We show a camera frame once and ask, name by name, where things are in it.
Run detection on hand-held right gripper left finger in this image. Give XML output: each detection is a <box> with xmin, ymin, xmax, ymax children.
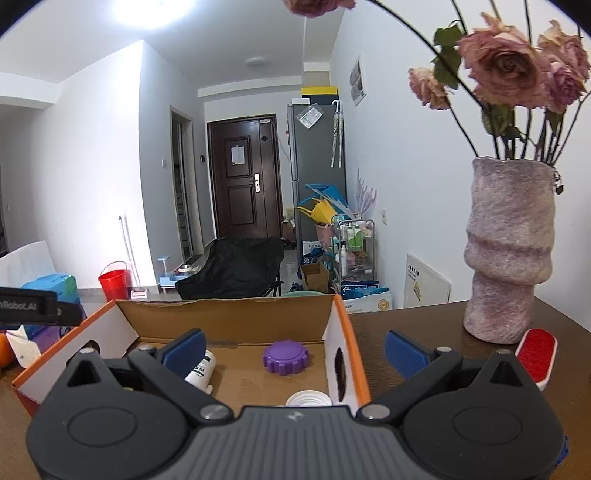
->
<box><xmin>67</xmin><ymin>329</ymin><xmax>234</xmax><ymax>424</ymax></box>

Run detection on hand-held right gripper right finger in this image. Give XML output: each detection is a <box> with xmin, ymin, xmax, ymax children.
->
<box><xmin>355</xmin><ymin>330</ymin><xmax>525</xmax><ymax>424</ymax></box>

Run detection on small white bottle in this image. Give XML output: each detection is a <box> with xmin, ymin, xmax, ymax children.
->
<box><xmin>185</xmin><ymin>350</ymin><xmax>218</xmax><ymax>395</ymax></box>

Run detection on orange cardboard box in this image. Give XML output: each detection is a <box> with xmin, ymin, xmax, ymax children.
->
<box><xmin>11</xmin><ymin>294</ymin><xmax>372</xmax><ymax>416</ymax></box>

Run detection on purple gear-shaped lid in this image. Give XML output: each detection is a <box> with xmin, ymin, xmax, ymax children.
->
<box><xmin>263</xmin><ymin>340</ymin><xmax>309</xmax><ymax>376</ymax></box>

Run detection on white ribbed cap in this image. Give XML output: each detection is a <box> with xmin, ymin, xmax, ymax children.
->
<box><xmin>285</xmin><ymin>390</ymin><xmax>332</xmax><ymax>408</ymax></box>

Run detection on red lint brush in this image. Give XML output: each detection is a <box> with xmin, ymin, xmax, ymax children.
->
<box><xmin>515</xmin><ymin>329</ymin><xmax>558</xmax><ymax>391</ymax></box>

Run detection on blue tissue pack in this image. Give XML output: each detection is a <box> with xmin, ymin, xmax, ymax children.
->
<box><xmin>0</xmin><ymin>240</ymin><xmax>82</xmax><ymax>305</ymax></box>

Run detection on purple tissue pack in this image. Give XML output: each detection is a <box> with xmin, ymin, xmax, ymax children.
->
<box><xmin>21</xmin><ymin>325</ymin><xmax>75</xmax><ymax>355</ymax></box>

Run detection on white flat board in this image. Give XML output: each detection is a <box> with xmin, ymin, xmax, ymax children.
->
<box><xmin>404</xmin><ymin>253</ymin><xmax>452</xmax><ymax>309</ymax></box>

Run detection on blue pet feeder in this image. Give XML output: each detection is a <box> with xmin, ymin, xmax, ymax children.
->
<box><xmin>157</xmin><ymin>256</ymin><xmax>195</xmax><ymax>294</ymax></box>

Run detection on red plastic bucket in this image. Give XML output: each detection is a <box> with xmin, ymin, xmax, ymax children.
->
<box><xmin>98</xmin><ymin>261</ymin><xmax>130</xmax><ymax>302</ymax></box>

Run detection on black folding chair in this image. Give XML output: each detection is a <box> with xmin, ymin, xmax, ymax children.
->
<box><xmin>177</xmin><ymin>237</ymin><xmax>284</xmax><ymax>300</ymax></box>

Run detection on white mop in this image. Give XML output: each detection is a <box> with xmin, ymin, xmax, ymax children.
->
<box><xmin>119</xmin><ymin>215</ymin><xmax>149</xmax><ymax>299</ymax></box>

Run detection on small open cardboard box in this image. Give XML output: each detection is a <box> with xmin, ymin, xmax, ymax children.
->
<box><xmin>300</xmin><ymin>262</ymin><xmax>330</xmax><ymax>294</ymax></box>

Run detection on pink textured vase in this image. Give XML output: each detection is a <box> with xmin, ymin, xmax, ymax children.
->
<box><xmin>463</xmin><ymin>157</ymin><xmax>557</xmax><ymax>345</ymax></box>

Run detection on purple toy wings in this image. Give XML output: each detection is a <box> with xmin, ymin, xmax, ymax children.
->
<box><xmin>355</xmin><ymin>168</ymin><xmax>378</xmax><ymax>218</ymax></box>

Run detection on dark brown entrance door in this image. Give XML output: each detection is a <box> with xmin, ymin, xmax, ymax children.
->
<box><xmin>208</xmin><ymin>116</ymin><xmax>283</xmax><ymax>241</ymax></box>

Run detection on blue plastic dustpan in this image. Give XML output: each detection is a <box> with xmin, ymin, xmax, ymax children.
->
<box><xmin>305</xmin><ymin>184</ymin><xmax>345</xmax><ymax>204</ymax></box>

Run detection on grey refrigerator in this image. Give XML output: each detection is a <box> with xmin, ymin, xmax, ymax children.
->
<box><xmin>287</xmin><ymin>100</ymin><xmax>348</xmax><ymax>245</ymax></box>

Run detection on white folded umbrella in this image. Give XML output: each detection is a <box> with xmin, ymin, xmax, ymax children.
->
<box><xmin>330</xmin><ymin>102</ymin><xmax>345</xmax><ymax>168</ymax></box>

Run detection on yellow and black box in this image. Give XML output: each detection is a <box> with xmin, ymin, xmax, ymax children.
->
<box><xmin>301</xmin><ymin>86</ymin><xmax>339</xmax><ymax>105</ymax></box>

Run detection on dried pink rose bouquet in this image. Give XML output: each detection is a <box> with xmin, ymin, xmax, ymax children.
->
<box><xmin>284</xmin><ymin>0</ymin><xmax>591</xmax><ymax>195</ymax></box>

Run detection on metal wire storage cart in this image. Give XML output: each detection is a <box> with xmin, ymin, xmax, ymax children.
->
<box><xmin>333</xmin><ymin>219</ymin><xmax>376</xmax><ymax>294</ymax></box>

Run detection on white wall electrical panel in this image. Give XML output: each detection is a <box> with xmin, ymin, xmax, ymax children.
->
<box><xmin>349</xmin><ymin>55</ymin><xmax>367</xmax><ymax>108</ymax></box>

